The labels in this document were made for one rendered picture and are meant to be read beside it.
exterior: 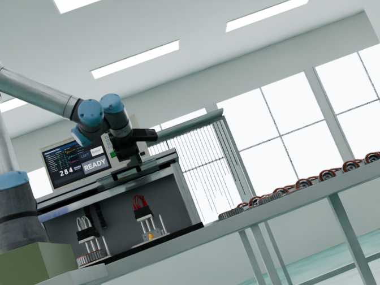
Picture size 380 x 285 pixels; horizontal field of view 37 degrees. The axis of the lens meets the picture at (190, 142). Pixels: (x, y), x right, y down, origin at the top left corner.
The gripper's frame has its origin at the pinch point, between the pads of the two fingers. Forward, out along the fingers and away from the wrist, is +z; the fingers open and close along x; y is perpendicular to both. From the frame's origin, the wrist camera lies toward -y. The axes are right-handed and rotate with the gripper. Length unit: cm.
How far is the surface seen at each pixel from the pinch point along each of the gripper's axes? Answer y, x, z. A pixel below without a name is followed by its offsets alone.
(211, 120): -77, -259, 282
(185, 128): -48, -258, 277
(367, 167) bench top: -74, 33, 7
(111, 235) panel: 24, -5, 44
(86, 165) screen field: 22.9, -24.6, 18.3
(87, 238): 30.6, 6.3, 23.9
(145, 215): 6.3, 4.9, 25.7
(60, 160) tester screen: 32.5, -29.8, 15.3
